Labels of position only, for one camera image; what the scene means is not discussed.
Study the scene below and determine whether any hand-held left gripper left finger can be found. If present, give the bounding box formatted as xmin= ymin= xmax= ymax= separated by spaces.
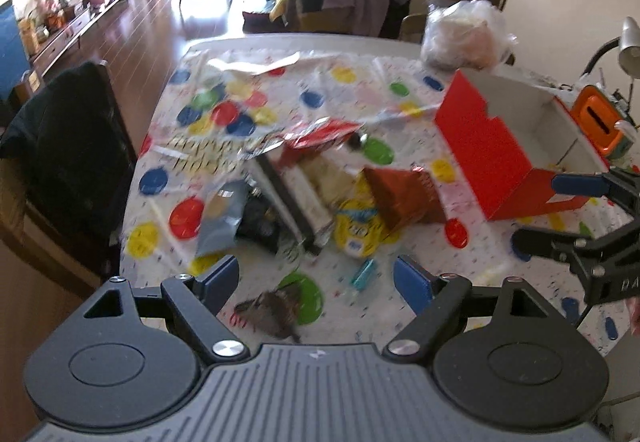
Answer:
xmin=82 ymin=254 xmax=249 ymax=365

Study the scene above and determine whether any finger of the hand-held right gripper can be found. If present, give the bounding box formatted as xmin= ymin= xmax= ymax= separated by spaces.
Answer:
xmin=514 ymin=227 xmax=603 ymax=273
xmin=551 ymin=169 xmax=640 ymax=217

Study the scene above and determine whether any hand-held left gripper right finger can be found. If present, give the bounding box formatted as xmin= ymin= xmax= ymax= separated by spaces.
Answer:
xmin=384 ymin=255 xmax=547 ymax=364

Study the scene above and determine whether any small teal snack packet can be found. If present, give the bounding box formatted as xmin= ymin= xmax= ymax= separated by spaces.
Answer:
xmin=349 ymin=258 xmax=378 ymax=293

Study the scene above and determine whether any grey blue snack packet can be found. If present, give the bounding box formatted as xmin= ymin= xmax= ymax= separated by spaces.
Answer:
xmin=192 ymin=179 xmax=251 ymax=259

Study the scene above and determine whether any small dark wrapper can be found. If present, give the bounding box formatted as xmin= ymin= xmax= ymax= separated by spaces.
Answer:
xmin=234 ymin=284 xmax=303 ymax=343

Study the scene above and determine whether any black snack packet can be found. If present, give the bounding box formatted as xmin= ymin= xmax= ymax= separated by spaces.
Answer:
xmin=235 ymin=194 xmax=291 ymax=253

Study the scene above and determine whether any yellow round snack pack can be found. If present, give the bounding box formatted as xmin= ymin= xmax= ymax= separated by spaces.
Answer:
xmin=332 ymin=194 xmax=401 ymax=257

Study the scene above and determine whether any brown red snack packet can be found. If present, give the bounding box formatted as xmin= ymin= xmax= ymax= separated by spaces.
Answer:
xmin=361 ymin=166 xmax=448 ymax=235

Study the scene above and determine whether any silver black-edged snack packet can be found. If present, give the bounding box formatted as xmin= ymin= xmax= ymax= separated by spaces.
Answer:
xmin=252 ymin=154 xmax=336 ymax=255

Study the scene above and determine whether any red cardboard box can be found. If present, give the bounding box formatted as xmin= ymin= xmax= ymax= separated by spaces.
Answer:
xmin=434 ymin=70 xmax=612 ymax=223

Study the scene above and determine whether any pale yellow snack packet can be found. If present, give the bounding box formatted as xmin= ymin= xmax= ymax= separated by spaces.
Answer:
xmin=295 ymin=157 xmax=361 ymax=207

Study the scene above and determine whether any red clear snack packet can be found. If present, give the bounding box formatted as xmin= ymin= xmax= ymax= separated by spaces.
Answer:
xmin=240 ymin=118 xmax=363 ymax=167

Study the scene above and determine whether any orange slotted container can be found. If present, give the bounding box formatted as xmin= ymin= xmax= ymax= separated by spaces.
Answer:
xmin=570 ymin=86 xmax=638 ymax=157

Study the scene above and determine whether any silver desk lamp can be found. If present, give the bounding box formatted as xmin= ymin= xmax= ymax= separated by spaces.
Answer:
xmin=582 ymin=16 xmax=640 ymax=87

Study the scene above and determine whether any clear plastic bag of food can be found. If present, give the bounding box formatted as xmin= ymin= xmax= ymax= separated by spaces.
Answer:
xmin=420 ymin=0 xmax=518 ymax=71

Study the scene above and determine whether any wooden chair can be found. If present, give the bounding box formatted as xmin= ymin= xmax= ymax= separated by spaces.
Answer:
xmin=0 ymin=59 xmax=140 ymax=303

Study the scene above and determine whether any polka dot tablecloth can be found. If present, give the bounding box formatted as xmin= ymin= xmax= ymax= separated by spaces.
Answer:
xmin=117 ymin=39 xmax=640 ymax=373

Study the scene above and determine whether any long wooden TV cabinet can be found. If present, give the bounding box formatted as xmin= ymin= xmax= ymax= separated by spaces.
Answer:
xmin=20 ymin=0 xmax=136 ymax=72

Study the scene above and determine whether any blue cabinet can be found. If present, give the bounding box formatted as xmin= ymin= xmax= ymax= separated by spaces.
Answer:
xmin=0 ymin=2 xmax=31 ymax=97

